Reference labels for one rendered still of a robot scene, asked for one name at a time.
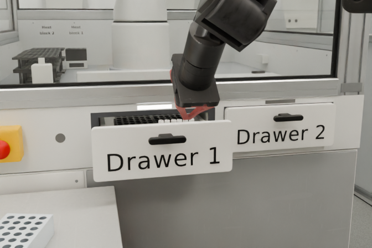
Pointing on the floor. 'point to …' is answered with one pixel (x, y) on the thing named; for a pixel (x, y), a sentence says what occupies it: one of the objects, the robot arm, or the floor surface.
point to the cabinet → (226, 202)
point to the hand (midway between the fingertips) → (186, 108)
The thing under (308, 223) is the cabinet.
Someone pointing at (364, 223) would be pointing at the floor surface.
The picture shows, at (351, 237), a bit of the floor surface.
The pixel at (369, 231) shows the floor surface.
